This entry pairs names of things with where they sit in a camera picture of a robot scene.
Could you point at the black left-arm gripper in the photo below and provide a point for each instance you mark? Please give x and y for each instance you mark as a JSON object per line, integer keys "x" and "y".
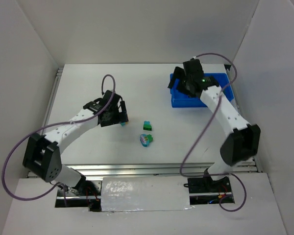
{"x": 123, "y": 111}

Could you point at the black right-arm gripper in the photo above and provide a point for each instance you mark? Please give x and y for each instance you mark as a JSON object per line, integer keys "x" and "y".
{"x": 177, "y": 78}

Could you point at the green curved lego brick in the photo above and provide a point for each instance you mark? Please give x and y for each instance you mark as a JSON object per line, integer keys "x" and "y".
{"x": 147, "y": 127}

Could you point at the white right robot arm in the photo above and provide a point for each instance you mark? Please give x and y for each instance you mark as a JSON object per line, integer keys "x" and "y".
{"x": 241, "y": 138}

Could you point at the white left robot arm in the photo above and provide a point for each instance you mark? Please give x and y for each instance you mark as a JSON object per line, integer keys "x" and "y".
{"x": 43, "y": 152}

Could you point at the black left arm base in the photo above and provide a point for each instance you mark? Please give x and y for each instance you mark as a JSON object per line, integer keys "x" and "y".
{"x": 89, "y": 198}

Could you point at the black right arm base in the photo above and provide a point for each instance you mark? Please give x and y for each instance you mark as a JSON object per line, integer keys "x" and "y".
{"x": 204, "y": 191}

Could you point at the blue plastic bin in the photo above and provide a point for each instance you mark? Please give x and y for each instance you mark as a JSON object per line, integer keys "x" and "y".
{"x": 180, "y": 100}

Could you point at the small green lego brick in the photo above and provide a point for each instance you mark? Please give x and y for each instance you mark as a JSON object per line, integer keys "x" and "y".
{"x": 150, "y": 138}

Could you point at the silver foil covered board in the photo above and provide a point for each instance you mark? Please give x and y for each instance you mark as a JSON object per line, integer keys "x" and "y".
{"x": 133, "y": 194}

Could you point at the aluminium frame rail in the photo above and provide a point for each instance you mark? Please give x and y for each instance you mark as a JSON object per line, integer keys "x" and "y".
{"x": 93, "y": 170}

